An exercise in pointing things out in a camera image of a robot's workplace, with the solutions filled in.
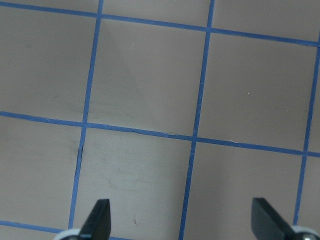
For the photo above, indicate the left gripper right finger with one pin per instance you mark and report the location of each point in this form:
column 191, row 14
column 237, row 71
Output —
column 268, row 224

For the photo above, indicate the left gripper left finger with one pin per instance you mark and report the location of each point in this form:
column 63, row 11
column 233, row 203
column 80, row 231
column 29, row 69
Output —
column 96, row 227

